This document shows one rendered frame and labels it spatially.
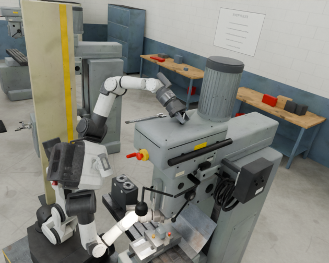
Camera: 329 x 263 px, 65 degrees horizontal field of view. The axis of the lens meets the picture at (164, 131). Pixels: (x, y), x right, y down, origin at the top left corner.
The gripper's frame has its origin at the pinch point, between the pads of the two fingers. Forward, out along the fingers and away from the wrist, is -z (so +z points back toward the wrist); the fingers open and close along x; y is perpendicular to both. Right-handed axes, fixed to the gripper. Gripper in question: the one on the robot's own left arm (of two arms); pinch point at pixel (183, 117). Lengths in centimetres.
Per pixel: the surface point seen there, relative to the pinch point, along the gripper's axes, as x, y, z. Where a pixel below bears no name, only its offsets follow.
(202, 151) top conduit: 2.0, -2.6, -20.2
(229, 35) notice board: -480, -108, 168
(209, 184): -18, -31, -37
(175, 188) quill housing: 9.1, -28.4, -25.8
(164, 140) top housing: 21.9, -0.4, -6.4
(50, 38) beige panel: -28, -79, 151
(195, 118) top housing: -11.5, -2.3, -2.9
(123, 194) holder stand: -6, -97, -4
